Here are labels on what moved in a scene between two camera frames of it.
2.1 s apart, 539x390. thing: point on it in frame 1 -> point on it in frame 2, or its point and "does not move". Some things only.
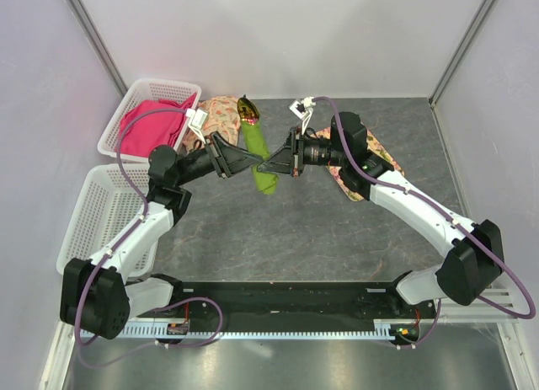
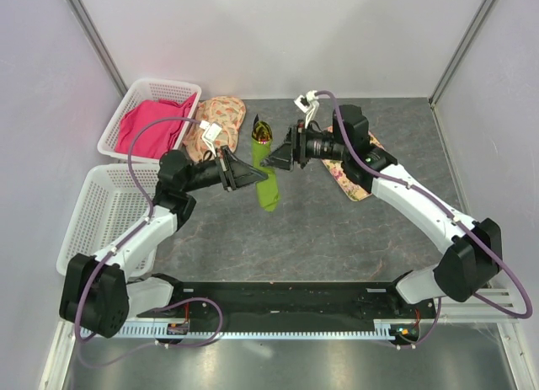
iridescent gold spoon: [248, 110] -> [261, 132]
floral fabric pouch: [223, 118] does not move
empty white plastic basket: [107, 210] does not move
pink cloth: [155, 129] does not move
